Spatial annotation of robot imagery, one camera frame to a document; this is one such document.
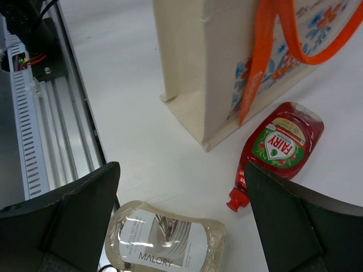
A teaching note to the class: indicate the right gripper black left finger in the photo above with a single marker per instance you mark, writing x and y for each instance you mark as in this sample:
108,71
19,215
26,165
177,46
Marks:
62,230

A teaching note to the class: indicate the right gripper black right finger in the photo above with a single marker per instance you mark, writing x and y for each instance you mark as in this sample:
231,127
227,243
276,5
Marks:
301,229

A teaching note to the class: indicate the clear Malory soap bottle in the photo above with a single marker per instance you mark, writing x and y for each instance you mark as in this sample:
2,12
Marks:
141,237

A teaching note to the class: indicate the red Fairy dish soap bottle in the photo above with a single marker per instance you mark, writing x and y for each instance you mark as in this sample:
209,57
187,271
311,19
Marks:
282,144

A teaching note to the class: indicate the white slotted cable duct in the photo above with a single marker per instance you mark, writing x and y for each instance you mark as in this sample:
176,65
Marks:
32,161

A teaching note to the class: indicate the canvas bag with orange handles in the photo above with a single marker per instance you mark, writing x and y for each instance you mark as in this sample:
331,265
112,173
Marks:
224,61

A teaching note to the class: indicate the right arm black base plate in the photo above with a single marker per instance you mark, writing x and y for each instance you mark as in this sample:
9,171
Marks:
27,21

